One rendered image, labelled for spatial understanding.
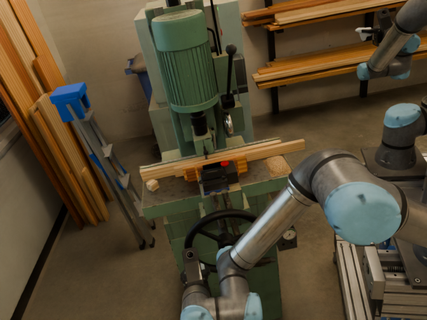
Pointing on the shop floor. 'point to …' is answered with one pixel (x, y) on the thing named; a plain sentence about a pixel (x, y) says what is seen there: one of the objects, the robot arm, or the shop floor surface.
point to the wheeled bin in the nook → (138, 63)
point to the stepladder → (102, 155)
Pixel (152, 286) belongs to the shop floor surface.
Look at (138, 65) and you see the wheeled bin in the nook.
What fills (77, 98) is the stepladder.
